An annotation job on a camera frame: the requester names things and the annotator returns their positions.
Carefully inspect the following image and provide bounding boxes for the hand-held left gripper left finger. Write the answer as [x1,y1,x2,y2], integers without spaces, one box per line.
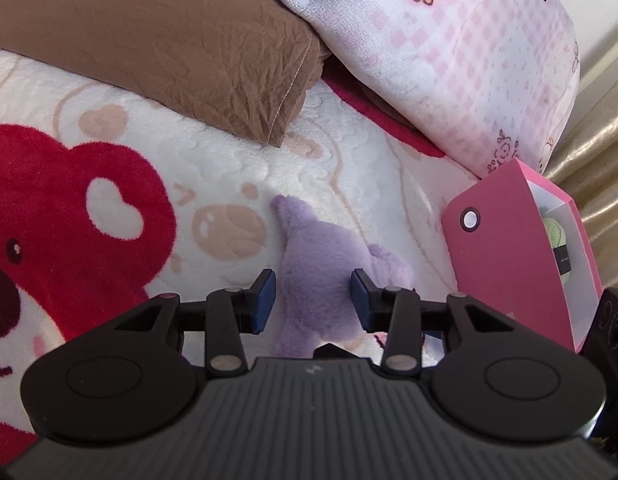
[114,268,278,379]

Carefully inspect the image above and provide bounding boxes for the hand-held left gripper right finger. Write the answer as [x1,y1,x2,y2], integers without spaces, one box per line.
[350,268,510,376]

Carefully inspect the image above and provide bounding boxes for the purple plush toy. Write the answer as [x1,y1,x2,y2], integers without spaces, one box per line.
[271,195,430,361]

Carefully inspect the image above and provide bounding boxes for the green yarn ball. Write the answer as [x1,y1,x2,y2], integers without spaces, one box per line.
[542,212,572,277]

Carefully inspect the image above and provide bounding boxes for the pink cardboard box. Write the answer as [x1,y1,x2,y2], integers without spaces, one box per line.
[443,159,604,353]

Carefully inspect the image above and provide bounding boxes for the gold curtain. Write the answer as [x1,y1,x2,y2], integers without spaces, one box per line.
[542,25,618,291]

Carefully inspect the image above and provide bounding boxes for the printed bear blanket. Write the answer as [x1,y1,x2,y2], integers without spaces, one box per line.
[0,45,490,466]

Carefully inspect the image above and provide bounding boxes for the pink checked pillow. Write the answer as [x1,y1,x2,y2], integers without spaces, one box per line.
[244,0,581,178]

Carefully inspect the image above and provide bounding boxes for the brown pillow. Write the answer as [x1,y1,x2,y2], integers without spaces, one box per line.
[0,0,326,148]

